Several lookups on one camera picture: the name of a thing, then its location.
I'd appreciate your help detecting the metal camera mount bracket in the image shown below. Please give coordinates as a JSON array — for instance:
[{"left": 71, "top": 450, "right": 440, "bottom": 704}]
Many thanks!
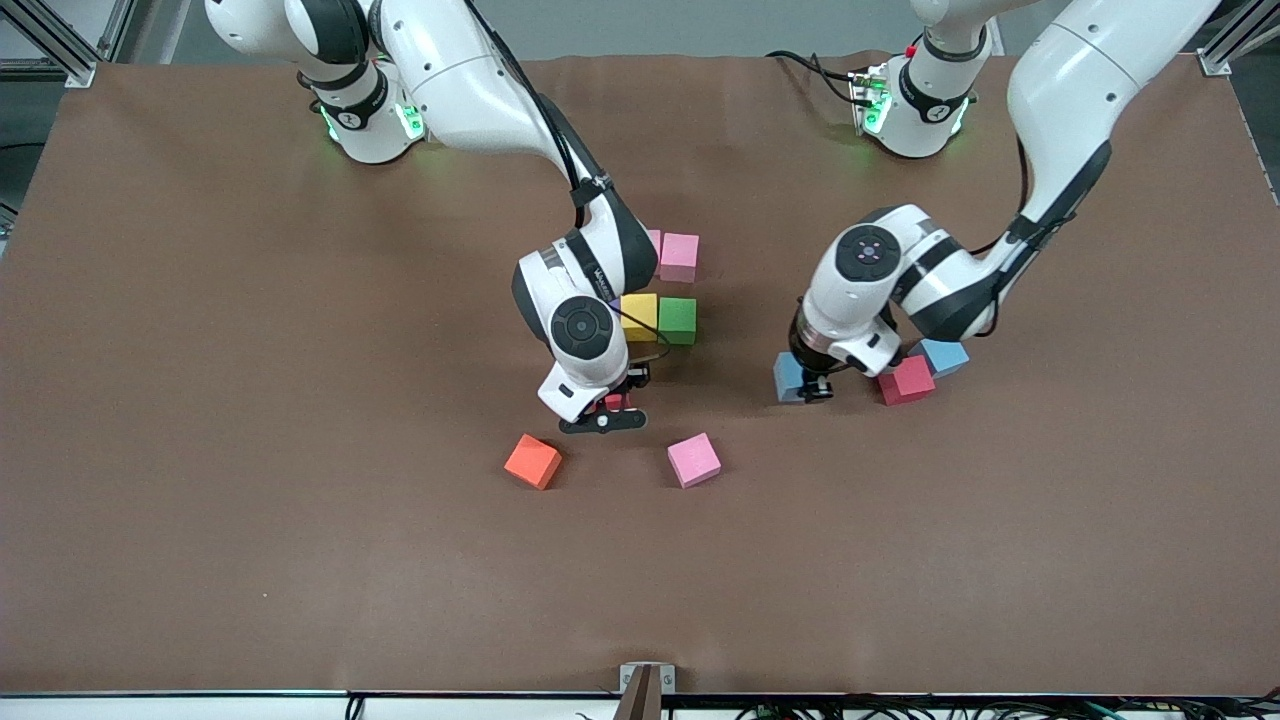
[{"left": 619, "top": 662, "right": 677, "bottom": 720}]

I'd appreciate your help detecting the yellow foam cube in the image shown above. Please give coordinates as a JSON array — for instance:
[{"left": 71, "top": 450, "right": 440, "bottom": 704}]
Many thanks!
[{"left": 620, "top": 293, "right": 659, "bottom": 342}]

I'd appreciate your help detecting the blue foam cube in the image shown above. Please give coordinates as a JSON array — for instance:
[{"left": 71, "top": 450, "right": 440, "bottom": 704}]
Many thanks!
[
  {"left": 773, "top": 352, "right": 811, "bottom": 405},
  {"left": 918, "top": 339, "right": 971, "bottom": 379}
]

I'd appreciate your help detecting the white table edge rail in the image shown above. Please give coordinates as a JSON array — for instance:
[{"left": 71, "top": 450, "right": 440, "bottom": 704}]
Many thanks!
[{"left": 0, "top": 692, "right": 1280, "bottom": 720}]

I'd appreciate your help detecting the black left base cable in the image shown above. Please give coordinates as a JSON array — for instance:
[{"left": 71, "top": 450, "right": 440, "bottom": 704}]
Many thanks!
[{"left": 765, "top": 48, "right": 863, "bottom": 106}]

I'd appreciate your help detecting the aluminium frame post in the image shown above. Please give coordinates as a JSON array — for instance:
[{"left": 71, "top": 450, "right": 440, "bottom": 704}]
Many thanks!
[
  {"left": 0, "top": 0, "right": 136, "bottom": 89},
  {"left": 1198, "top": 0, "right": 1280, "bottom": 78}
]

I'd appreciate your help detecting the brown table cover mat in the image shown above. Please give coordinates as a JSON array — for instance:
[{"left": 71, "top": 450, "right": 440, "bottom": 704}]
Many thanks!
[{"left": 0, "top": 50, "right": 1280, "bottom": 696}]

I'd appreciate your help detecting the orange foam cube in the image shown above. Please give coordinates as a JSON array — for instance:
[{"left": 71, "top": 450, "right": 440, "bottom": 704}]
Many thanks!
[{"left": 503, "top": 433, "right": 564, "bottom": 491}]

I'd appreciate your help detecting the green foam cube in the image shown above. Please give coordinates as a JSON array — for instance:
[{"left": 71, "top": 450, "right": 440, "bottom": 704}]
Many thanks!
[{"left": 658, "top": 297, "right": 698, "bottom": 346}]

